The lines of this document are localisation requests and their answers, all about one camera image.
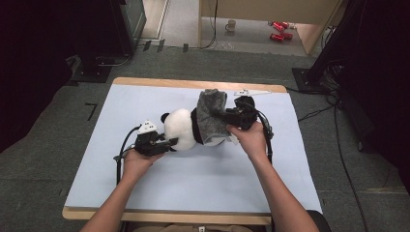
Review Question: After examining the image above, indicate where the wooden table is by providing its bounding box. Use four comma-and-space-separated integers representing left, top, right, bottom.
61, 76, 323, 226

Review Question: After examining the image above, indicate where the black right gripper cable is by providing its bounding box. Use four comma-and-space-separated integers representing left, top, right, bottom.
253, 108, 275, 164

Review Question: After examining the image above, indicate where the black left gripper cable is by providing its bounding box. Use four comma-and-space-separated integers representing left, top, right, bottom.
112, 124, 143, 186

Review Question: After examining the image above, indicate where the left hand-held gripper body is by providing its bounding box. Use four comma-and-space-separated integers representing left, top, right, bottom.
133, 120, 162, 158

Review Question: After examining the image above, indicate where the beige mug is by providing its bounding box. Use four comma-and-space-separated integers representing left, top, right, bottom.
224, 18, 237, 33

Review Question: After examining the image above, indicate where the grey towel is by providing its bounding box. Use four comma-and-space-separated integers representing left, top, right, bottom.
194, 88, 234, 145

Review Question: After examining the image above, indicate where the light wooden desk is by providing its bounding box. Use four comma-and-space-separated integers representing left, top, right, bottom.
197, 0, 343, 56

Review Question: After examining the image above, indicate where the person's left hand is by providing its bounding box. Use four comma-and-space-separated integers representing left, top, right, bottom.
122, 149, 165, 185

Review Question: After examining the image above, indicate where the black hanging cable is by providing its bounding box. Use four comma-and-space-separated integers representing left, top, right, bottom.
192, 0, 219, 50

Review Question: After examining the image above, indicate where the short black floor cable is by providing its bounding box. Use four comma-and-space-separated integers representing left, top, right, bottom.
297, 103, 337, 123

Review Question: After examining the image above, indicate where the light blue table mat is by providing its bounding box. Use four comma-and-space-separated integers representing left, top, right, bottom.
64, 84, 323, 216

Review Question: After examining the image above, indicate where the dark curtain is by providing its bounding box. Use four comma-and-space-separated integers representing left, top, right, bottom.
337, 0, 410, 194
0, 0, 112, 154

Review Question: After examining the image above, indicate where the black stand with base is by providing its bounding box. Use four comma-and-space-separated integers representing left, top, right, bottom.
291, 0, 366, 95

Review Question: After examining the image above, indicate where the tan fabric with white tag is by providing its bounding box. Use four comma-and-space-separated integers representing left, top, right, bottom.
133, 223, 255, 232

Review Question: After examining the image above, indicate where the dark cabinet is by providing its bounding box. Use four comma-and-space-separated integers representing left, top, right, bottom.
109, 0, 148, 56

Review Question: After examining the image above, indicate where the person's right hand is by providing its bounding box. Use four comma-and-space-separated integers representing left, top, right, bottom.
226, 120, 269, 162

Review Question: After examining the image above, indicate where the black stand base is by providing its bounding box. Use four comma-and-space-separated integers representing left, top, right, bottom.
71, 56, 113, 84

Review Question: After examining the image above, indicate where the black cable by cabinet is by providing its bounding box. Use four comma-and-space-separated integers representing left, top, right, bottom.
96, 44, 143, 68

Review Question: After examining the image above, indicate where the panda plush toy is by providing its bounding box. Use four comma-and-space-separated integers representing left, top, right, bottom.
160, 107, 240, 152

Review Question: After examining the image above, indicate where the long black floor cable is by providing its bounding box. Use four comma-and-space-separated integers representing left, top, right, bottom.
284, 86, 370, 232

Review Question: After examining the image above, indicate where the black angled tape mark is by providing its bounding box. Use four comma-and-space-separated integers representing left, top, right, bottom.
84, 102, 99, 122

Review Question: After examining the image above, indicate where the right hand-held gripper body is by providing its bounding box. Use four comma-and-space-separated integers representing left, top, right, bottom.
226, 89, 273, 131

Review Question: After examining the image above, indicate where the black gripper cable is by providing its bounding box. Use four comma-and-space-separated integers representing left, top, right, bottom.
112, 124, 143, 186
253, 108, 275, 164

